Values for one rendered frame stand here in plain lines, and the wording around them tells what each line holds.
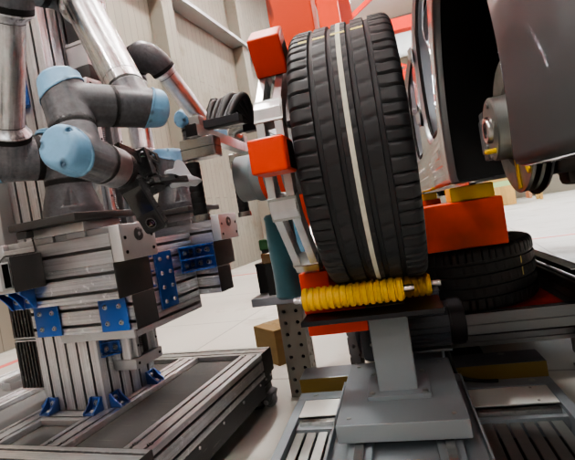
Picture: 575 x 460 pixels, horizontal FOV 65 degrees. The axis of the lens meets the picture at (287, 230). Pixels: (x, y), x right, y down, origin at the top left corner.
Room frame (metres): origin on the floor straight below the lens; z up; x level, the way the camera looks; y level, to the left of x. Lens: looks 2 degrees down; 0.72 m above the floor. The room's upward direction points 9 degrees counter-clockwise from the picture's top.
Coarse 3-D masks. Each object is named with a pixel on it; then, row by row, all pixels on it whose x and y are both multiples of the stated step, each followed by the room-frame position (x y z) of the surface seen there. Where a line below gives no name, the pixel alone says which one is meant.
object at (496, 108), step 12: (504, 96) 1.04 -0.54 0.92; (492, 108) 1.03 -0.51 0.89; (504, 108) 1.01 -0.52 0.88; (492, 120) 1.05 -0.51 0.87; (504, 120) 1.00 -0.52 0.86; (504, 132) 1.01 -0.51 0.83; (492, 144) 1.08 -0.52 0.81; (504, 144) 1.02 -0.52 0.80; (492, 156) 1.09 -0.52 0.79; (504, 156) 1.05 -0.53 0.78; (504, 168) 1.19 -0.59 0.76; (540, 168) 0.96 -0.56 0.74; (516, 180) 1.09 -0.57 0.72; (528, 180) 0.99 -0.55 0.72; (540, 180) 0.99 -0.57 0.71
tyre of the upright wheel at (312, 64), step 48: (288, 48) 1.01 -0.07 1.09; (384, 48) 0.90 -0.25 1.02; (288, 96) 0.93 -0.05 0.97; (336, 96) 0.89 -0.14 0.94; (384, 96) 0.86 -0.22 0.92; (336, 144) 0.88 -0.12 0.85; (384, 144) 0.86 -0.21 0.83; (336, 192) 0.90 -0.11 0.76; (384, 192) 0.88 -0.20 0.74; (336, 240) 0.95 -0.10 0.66; (384, 240) 0.94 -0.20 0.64
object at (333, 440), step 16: (464, 384) 1.27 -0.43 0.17; (464, 400) 1.22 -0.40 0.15; (336, 416) 1.20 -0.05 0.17; (480, 432) 1.03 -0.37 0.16; (336, 448) 1.08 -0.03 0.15; (352, 448) 1.03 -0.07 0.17; (368, 448) 1.02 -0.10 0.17; (384, 448) 1.05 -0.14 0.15; (400, 448) 1.03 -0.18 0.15; (416, 448) 1.02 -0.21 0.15; (432, 448) 1.01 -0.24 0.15; (448, 448) 0.94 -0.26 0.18; (464, 448) 0.96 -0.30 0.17; (480, 448) 0.98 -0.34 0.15
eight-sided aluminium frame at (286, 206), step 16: (272, 80) 1.18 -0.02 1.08; (256, 96) 1.02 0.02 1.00; (256, 112) 0.97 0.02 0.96; (272, 112) 0.97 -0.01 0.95; (256, 128) 0.98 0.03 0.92; (272, 128) 0.99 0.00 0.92; (272, 176) 0.97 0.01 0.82; (288, 176) 0.96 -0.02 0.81; (272, 192) 0.97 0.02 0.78; (288, 192) 0.97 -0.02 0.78; (272, 208) 0.98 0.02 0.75; (288, 208) 0.97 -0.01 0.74; (288, 224) 1.05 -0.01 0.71; (304, 224) 1.01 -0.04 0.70; (288, 240) 1.04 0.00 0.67; (304, 240) 1.04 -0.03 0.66; (304, 256) 1.11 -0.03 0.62
